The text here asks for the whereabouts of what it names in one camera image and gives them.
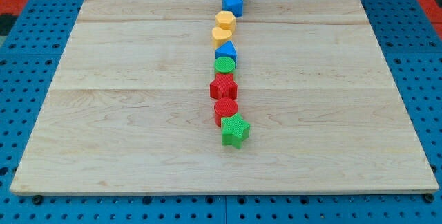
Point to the red star block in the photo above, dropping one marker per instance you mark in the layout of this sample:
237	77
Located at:
223	86

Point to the light wooden board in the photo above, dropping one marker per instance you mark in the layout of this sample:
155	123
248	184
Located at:
128	111

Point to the green star block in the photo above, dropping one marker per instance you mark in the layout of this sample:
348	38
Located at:
235	130

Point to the blue cube block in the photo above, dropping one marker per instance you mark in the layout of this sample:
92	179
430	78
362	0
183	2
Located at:
234	6

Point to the yellow heart block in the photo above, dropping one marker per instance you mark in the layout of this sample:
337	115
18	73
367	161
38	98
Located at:
219	36

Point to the green cylinder block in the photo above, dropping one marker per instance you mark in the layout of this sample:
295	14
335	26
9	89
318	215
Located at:
224	65

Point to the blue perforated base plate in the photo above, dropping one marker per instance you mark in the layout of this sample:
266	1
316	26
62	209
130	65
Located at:
28	59

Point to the blue triangle block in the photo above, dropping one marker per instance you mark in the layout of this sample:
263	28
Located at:
226	50

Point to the red cylinder block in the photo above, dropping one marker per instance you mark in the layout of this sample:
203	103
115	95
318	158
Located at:
224	107

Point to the yellow hexagon block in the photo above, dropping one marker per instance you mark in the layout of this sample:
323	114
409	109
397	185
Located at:
226	20

